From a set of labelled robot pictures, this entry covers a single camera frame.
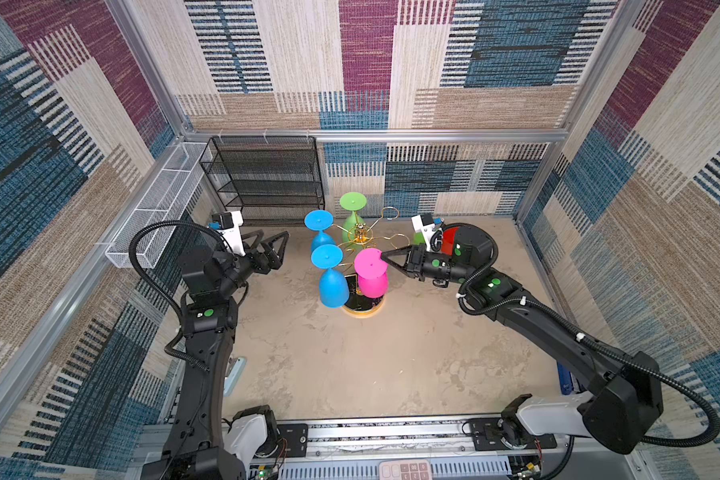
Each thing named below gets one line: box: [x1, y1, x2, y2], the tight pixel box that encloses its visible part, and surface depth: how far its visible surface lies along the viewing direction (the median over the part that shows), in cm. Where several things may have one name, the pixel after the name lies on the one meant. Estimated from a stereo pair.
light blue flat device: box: [224, 357, 247, 397], surface depth 85 cm
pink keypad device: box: [379, 459, 432, 480], surface depth 70 cm
